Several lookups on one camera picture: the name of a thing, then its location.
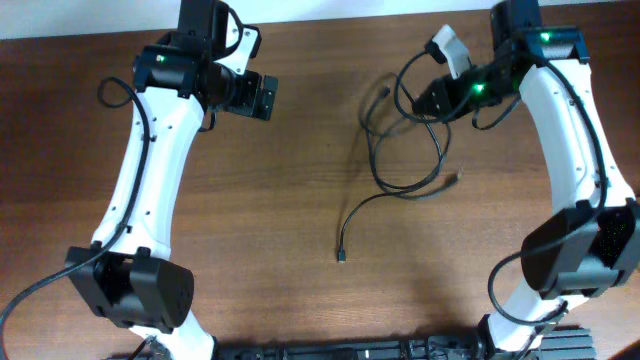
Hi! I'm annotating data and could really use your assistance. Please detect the black USB cables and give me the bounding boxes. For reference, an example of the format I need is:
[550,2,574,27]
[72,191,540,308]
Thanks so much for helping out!
[336,74,464,264]

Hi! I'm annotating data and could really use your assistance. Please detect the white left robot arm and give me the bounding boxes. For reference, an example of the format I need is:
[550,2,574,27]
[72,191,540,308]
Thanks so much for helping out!
[65,1,278,359]

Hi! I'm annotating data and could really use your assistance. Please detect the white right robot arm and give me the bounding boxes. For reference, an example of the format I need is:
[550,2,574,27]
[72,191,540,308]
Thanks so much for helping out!
[412,1,639,359]

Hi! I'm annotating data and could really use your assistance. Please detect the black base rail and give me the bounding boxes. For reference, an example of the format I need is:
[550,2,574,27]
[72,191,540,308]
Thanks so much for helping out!
[104,326,596,360]

